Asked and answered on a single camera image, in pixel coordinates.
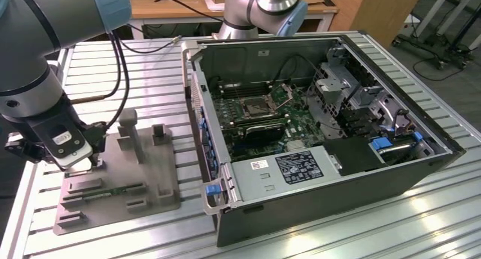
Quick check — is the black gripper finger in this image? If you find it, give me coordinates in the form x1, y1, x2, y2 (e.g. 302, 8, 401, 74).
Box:
3, 131, 67, 173
83, 121, 110, 170

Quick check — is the black RAM slot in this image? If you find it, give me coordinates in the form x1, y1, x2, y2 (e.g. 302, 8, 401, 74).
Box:
221, 90, 273, 100
218, 84, 272, 92
217, 81, 270, 90
220, 87, 272, 96

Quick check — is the CPU socket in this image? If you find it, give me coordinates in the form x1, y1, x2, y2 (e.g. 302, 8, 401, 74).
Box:
240, 97, 281, 120

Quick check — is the green RAM stick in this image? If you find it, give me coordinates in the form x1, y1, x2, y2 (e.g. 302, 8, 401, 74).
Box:
81, 185, 131, 200

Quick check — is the grey parts rack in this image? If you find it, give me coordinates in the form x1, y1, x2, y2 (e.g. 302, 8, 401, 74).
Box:
53, 108, 183, 236

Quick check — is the black graphics card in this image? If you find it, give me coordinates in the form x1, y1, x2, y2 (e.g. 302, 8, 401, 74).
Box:
225, 118, 288, 145

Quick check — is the grey power supply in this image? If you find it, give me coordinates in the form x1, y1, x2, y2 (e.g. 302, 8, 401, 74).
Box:
229, 145, 344, 202

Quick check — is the wooden desk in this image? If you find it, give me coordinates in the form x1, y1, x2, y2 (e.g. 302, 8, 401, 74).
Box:
127, 0, 341, 41

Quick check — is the metal socket cover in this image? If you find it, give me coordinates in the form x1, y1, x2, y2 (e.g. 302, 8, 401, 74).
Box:
265, 83, 298, 111

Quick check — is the green motherboard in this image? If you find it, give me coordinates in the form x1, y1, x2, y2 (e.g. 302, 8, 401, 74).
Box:
213, 81, 328, 163

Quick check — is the silver chipset heat sink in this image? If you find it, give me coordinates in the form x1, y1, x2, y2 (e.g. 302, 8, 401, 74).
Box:
288, 139, 316, 153

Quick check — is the black open PC case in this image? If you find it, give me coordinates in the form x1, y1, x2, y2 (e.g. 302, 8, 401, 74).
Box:
179, 33, 467, 248

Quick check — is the metal drive cage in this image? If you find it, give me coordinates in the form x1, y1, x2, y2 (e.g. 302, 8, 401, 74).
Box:
308, 39, 425, 136

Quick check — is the black plastic shroud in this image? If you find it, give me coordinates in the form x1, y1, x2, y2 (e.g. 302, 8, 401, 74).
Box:
322, 136, 388, 177

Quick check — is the blue disk carrier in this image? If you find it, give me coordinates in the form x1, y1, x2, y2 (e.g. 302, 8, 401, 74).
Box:
371, 137, 395, 153

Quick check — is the wooden cabinet panel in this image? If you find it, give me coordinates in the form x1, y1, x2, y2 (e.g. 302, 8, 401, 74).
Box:
326, 0, 429, 50

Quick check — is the white wheeled equipment stand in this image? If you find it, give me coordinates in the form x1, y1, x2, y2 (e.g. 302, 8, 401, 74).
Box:
391, 0, 481, 71

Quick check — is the black cable brass sleeve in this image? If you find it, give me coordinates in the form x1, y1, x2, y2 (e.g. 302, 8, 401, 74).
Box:
70, 30, 122, 104

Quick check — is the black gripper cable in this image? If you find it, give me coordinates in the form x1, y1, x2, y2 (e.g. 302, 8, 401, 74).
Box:
101, 30, 129, 129

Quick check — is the black cable silver plug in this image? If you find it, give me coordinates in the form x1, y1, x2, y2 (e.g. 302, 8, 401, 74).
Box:
119, 24, 183, 54

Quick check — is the black looped case wire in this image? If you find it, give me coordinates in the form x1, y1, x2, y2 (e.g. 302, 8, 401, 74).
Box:
273, 53, 321, 83

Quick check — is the coloured wire bundle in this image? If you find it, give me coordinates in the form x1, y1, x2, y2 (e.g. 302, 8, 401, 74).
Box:
387, 109, 416, 136

